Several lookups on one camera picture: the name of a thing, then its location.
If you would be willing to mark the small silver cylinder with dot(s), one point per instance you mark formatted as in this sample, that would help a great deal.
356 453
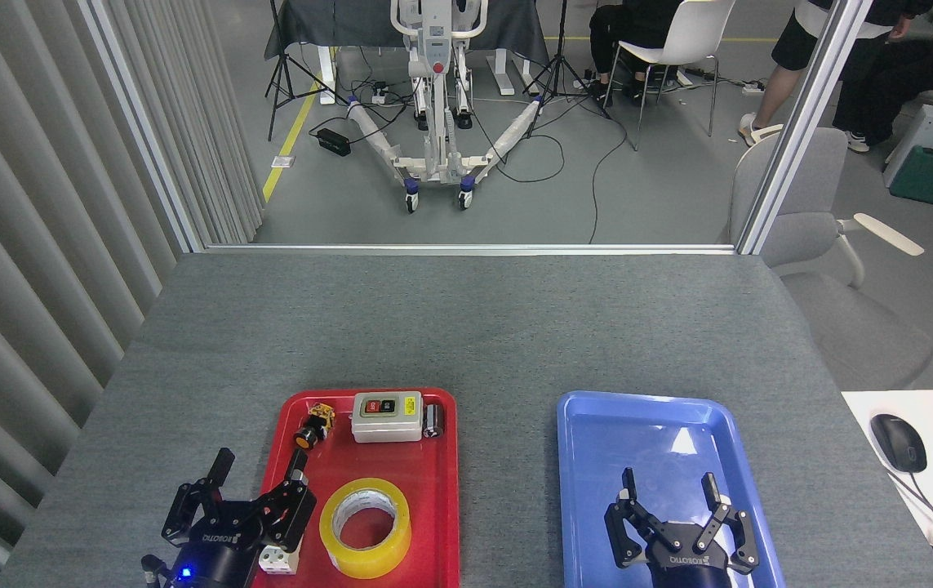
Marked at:
433 420

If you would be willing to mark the red plastic tray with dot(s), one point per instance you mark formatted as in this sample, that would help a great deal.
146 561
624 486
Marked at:
429 506

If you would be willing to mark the white plastic chair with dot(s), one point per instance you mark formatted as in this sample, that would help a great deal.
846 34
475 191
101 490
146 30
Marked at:
699 33

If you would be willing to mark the blue plastic tray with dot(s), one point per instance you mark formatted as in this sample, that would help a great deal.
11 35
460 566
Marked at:
597 457

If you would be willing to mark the seated person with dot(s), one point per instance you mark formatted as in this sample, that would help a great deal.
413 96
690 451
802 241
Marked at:
899 73

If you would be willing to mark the black computer mouse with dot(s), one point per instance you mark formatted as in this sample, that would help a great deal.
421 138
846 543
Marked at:
897 441

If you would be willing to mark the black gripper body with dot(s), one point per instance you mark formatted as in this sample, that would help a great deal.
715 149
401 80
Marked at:
213 555
686 572

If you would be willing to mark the person on white chair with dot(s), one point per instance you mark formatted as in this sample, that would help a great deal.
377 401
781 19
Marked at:
629 24

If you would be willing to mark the white switch box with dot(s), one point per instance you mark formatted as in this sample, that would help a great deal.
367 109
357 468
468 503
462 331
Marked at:
384 425

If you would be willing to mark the yellow tape roll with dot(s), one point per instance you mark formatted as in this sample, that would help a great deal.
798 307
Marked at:
337 557

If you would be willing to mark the silver frame rail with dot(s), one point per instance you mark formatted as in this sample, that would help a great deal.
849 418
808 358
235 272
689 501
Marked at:
466 248

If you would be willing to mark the white circuit breaker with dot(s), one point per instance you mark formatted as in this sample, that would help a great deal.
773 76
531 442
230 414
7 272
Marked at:
278 559

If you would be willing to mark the black tripod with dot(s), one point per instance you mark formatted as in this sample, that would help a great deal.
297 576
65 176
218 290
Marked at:
278 82
560 65

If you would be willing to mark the table with black cloth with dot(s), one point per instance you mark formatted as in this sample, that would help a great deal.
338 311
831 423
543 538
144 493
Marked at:
352 24

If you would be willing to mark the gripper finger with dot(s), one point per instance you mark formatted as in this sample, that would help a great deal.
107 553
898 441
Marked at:
188 506
291 514
621 531
739 535

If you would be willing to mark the white power strip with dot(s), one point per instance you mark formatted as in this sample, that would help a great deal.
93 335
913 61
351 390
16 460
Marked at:
752 88

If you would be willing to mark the grey office chair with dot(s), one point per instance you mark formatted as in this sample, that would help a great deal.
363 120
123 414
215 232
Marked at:
809 237

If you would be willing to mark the yellow push button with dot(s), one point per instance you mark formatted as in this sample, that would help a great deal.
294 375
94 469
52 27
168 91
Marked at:
317 420

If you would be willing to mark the walking person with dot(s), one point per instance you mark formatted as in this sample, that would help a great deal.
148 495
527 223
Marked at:
793 41

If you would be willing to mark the white stand on wheels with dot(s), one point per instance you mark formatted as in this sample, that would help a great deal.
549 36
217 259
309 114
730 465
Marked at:
433 82

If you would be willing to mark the black power adapter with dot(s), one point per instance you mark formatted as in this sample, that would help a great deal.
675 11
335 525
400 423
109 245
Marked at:
334 141

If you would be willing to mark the silver frame post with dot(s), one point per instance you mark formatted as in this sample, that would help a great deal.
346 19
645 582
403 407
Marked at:
801 122
139 122

